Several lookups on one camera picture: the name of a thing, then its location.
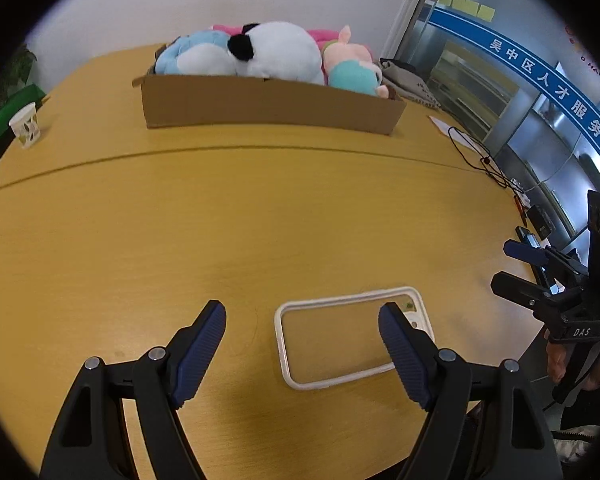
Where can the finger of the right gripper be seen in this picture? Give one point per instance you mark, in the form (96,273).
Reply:
(557,264)
(526,294)

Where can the yellow sticky notes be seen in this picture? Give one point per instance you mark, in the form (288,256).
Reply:
(470,7)

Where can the white orange paper sheet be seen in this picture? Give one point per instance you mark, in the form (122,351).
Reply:
(449,130)

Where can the light blue plush toy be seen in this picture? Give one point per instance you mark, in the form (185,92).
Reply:
(203,53)

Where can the pig plush teal shirt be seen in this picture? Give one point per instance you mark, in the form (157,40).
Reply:
(351,67)

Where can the white rectangular frame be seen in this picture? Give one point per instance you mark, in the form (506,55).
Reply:
(327,342)

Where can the green potted plant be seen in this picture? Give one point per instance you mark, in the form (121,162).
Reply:
(16,74)

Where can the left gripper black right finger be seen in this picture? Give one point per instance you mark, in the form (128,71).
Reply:
(483,421)

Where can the brown cardboard box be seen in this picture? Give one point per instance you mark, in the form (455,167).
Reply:
(179,101)

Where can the beige cloth bag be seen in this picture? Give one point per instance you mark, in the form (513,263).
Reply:
(406,83)

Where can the person's right hand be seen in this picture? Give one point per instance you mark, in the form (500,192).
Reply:
(556,367)

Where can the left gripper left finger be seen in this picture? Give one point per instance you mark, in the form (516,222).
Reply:
(90,439)

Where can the white panda plush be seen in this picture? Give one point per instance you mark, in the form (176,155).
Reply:
(277,50)

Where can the white paper cup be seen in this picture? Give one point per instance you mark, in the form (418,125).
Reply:
(24,125)

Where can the black device on table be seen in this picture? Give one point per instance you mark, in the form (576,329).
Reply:
(537,227)

